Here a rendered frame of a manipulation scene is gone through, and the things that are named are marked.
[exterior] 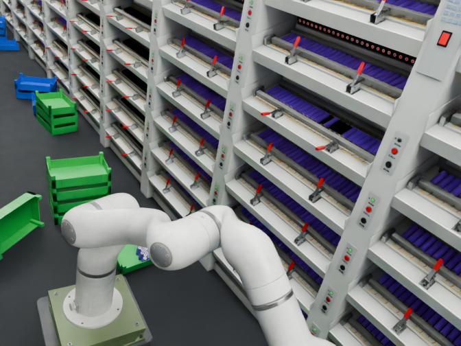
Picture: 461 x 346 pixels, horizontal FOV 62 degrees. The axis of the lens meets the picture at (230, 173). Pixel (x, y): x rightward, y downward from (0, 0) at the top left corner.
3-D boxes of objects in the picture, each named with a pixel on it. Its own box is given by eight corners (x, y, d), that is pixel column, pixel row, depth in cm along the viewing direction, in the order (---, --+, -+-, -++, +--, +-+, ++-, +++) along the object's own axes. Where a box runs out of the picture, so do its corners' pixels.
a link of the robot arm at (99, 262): (68, 261, 120) (71, 198, 109) (118, 239, 134) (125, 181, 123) (90, 284, 115) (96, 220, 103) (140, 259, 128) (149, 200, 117)
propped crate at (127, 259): (157, 261, 201) (160, 254, 195) (120, 275, 189) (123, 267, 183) (134, 216, 214) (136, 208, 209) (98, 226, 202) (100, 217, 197)
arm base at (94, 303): (75, 338, 119) (77, 295, 110) (55, 294, 131) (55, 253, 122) (132, 314, 131) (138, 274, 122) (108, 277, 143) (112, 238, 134)
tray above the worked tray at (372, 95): (389, 130, 107) (398, 86, 98) (252, 60, 146) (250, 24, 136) (433, 100, 115) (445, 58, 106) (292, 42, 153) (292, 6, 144)
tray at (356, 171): (363, 189, 117) (368, 165, 111) (243, 109, 156) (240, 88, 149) (405, 158, 125) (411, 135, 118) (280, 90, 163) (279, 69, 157)
